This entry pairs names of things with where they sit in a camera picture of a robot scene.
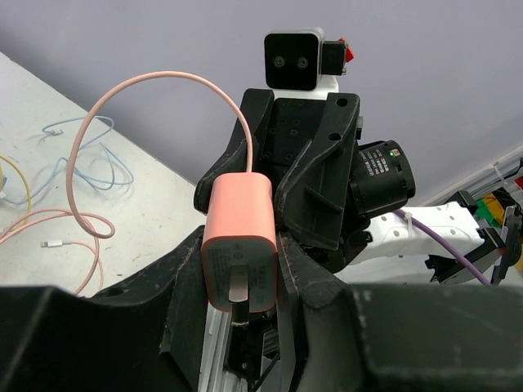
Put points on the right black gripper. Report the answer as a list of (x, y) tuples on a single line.
[(305, 147)]

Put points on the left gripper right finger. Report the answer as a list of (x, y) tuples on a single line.
[(335, 336)]

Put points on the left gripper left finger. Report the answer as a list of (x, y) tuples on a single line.
[(144, 333)]

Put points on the pink charger plug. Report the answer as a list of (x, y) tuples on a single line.
[(239, 250)]

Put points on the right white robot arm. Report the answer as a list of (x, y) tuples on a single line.
[(379, 224)]

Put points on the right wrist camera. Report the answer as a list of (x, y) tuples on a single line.
[(304, 64)]

